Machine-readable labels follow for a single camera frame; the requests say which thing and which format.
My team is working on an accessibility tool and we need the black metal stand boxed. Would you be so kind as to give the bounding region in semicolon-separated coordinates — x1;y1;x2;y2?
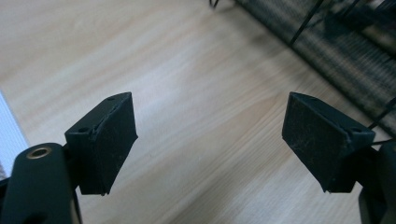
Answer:
367;96;396;147
288;0;396;48

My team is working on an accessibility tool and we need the dark woven carpet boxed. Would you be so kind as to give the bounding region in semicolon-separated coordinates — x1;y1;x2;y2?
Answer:
234;0;396;138

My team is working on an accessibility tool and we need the white ribbed sheet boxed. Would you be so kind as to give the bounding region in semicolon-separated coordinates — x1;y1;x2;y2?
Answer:
0;91;31;180

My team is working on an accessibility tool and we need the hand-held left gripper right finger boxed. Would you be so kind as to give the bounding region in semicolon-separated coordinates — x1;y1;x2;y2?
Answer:
281;91;376;194

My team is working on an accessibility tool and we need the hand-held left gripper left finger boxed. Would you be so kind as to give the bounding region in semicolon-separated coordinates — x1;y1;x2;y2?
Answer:
64;91;139;197

